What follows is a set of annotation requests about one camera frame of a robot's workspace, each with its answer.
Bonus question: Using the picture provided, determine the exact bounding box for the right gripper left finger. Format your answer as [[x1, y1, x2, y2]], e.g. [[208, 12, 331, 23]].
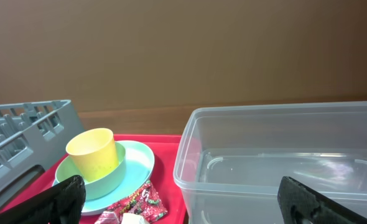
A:
[[0, 175, 86, 224]]

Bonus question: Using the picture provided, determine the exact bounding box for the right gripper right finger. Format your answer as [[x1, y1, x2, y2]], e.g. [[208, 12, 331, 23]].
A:
[[277, 176, 367, 224]]

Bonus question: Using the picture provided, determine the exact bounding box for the light green bowl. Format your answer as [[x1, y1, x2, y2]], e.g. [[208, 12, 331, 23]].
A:
[[55, 141, 127, 200]]

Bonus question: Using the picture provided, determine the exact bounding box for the yellow plastic cup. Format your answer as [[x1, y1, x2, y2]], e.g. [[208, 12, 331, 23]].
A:
[[65, 128, 119, 182]]

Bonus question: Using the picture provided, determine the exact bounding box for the white napkin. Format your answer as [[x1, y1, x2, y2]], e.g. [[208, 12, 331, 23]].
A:
[[121, 213, 150, 224]]

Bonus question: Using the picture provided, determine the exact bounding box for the red candy wrapper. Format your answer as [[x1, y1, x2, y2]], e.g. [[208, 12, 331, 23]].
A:
[[95, 180, 168, 224]]

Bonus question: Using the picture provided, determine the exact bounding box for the light blue plate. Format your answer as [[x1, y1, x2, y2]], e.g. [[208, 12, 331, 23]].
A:
[[52, 140, 156, 217]]

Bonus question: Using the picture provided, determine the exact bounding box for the grey dishwasher rack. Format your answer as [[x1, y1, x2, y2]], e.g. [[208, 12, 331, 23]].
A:
[[0, 100, 85, 209]]

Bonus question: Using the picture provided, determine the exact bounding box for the clear plastic bin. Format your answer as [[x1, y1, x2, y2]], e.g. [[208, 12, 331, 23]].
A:
[[173, 101, 367, 223]]

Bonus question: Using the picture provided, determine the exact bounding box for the red plastic tray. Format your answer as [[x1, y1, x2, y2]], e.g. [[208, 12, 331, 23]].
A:
[[0, 134, 187, 224]]

